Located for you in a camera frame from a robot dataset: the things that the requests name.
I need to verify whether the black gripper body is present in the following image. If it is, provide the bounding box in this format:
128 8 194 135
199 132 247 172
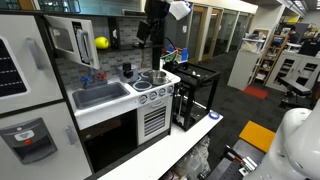
144 0 171 24

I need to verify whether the yellow artificial fruit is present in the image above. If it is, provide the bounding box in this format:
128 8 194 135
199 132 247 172
94 36 110 50

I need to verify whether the white toy microwave door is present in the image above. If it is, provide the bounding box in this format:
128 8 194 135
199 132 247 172
43 14 101 71

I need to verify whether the white toy oven door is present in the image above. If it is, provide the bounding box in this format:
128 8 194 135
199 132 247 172
136 96 174 146

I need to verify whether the white fridge door with window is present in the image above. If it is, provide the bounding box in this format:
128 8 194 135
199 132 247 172
0 14 64 115

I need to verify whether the white fridge door with dispenser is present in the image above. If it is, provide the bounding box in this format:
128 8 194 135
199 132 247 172
0 101 93 180

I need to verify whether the green round gadget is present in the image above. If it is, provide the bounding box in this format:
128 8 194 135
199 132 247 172
163 50 178 65

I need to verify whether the blue plastic block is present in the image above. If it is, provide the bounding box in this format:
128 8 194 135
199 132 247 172
180 47 190 63

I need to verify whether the gray pot with black knob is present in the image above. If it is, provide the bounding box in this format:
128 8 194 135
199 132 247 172
115 62 140 84

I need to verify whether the silver steel pot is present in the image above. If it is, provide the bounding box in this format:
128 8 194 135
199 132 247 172
147 69 168 86

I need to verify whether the round black stove burner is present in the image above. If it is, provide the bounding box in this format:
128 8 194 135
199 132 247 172
132 80 154 93

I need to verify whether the gray toy faucet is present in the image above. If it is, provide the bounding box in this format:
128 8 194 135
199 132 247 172
81 66 109 90

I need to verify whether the gray toy sink basin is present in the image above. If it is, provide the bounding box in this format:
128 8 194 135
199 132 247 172
71 81 131 111

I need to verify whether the white toy kitchen unit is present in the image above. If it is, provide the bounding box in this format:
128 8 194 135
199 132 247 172
0 9 183 180

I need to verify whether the plain white cabinet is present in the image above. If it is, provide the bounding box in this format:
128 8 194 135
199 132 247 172
227 49 262 91

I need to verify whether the blue tape roll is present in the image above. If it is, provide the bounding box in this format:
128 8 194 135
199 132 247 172
208 111 221 121

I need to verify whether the wooden open shelf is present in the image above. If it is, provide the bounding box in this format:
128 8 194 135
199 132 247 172
251 34 282 86

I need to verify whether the red floor mat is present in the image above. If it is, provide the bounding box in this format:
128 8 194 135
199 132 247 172
242 85 270 100

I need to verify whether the person in dark clothes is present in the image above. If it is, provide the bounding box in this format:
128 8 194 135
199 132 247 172
287 26 301 45

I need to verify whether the gray plastic bag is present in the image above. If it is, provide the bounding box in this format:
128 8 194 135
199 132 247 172
168 134 212 180

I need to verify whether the yellow floor pad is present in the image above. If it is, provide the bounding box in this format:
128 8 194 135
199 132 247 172
238 120 276 154

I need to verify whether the black padded bench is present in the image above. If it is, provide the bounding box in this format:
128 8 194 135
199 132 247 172
276 76 313 109

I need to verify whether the gray toy water dispenser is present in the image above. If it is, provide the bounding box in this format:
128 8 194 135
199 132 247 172
0 117 58 166

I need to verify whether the black metal frame box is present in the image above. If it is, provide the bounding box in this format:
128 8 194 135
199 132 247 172
171 62 222 132

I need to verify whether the blue tap handle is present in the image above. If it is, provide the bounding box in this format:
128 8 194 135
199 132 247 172
79 76 92 85

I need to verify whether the black base plate with clamp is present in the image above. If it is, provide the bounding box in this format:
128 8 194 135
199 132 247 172
198 144 258 180

